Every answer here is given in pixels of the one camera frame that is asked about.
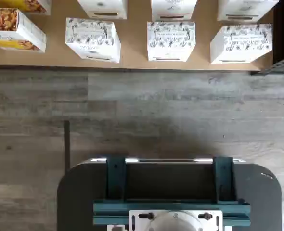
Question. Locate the thin black pole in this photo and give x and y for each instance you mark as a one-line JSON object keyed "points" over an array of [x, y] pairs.
{"points": [[67, 144]]}

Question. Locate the yellow white granola box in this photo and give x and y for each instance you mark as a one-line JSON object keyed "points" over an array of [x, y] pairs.
{"points": [[14, 29], [24, 6]]}

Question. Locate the white cartons group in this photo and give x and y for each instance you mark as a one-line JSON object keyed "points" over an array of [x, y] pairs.
{"points": [[132, 48]]}

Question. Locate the black mounting bolt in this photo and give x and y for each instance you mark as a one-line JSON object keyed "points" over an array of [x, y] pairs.
{"points": [[148, 216], [205, 216]]}

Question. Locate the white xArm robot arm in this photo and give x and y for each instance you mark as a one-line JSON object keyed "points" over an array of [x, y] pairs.
{"points": [[174, 223]]}

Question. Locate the grey rounded robot cart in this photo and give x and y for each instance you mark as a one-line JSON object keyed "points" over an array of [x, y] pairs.
{"points": [[79, 192]]}

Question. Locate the silver metal bar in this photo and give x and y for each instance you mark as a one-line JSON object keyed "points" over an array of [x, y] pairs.
{"points": [[168, 160]]}

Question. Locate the white floral pantry box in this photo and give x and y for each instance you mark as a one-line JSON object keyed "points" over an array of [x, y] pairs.
{"points": [[173, 8], [171, 38], [240, 43], [91, 36], [248, 8], [101, 7]]}

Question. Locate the teal aluminium frame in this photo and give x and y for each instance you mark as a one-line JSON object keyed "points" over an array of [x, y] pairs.
{"points": [[171, 207]]}

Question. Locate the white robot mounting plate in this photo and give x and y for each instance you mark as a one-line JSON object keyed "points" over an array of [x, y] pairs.
{"points": [[216, 223]]}

